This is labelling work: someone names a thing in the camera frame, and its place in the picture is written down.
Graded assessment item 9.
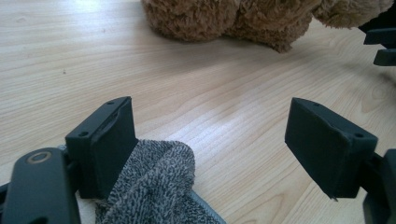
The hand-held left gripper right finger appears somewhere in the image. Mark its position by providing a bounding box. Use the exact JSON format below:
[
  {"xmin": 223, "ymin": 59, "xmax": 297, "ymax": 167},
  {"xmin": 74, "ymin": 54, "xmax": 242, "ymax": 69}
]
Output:
[{"xmin": 284, "ymin": 97, "xmax": 379, "ymax": 199}]

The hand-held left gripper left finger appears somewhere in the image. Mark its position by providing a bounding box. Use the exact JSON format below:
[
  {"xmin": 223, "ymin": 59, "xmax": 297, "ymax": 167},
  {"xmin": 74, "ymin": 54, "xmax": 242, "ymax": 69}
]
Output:
[{"xmin": 64, "ymin": 96, "xmax": 139, "ymax": 200}]

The grey terry towel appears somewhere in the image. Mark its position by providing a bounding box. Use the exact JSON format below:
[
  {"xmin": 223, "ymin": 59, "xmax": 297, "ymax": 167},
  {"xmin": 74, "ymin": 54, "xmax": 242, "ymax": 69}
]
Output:
[{"xmin": 94, "ymin": 139, "xmax": 227, "ymax": 224}]

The brown teddy bear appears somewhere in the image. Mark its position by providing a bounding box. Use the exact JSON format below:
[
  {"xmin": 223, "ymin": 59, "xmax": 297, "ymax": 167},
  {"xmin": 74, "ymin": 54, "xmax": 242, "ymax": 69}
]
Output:
[{"xmin": 141, "ymin": 0, "xmax": 395, "ymax": 54}]

